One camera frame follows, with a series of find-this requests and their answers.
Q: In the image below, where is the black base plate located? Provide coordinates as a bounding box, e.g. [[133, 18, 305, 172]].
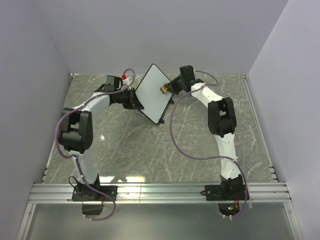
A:
[[200, 185, 250, 201], [71, 184, 118, 202]]

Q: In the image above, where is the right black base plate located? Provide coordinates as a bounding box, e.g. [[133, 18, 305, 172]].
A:
[[200, 185, 250, 201]]

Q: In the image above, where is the small white whiteboard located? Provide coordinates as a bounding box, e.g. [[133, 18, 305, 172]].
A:
[[135, 63, 173, 122]]

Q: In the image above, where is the yellow bone-shaped eraser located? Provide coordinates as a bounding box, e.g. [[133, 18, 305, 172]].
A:
[[160, 84, 170, 94]]

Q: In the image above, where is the aluminium mounting rail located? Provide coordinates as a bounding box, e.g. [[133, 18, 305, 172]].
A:
[[27, 182, 292, 205]]

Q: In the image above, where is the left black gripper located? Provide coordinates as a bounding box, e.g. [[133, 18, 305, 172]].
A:
[[116, 89, 145, 112]]

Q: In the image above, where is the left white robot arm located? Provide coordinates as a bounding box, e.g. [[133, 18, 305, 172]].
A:
[[54, 73, 144, 201]]

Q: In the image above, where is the wire whiteboard stand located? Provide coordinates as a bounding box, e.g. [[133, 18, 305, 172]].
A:
[[136, 98, 175, 125]]

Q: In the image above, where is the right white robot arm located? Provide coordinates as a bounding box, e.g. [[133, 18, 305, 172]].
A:
[[168, 65, 245, 200]]

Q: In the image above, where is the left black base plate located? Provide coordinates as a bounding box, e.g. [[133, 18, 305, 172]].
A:
[[71, 184, 118, 202]]

